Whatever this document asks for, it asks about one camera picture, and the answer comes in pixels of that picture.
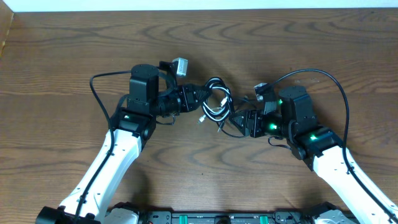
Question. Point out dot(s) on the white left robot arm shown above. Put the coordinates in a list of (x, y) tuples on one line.
[(153, 92)]

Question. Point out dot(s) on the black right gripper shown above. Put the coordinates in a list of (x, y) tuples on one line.
[(252, 119)]

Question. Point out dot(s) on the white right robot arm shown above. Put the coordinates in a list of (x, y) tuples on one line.
[(289, 114)]

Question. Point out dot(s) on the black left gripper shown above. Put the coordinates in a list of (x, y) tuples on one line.
[(189, 98)]

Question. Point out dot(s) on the cardboard box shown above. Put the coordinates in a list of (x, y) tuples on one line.
[(6, 18)]

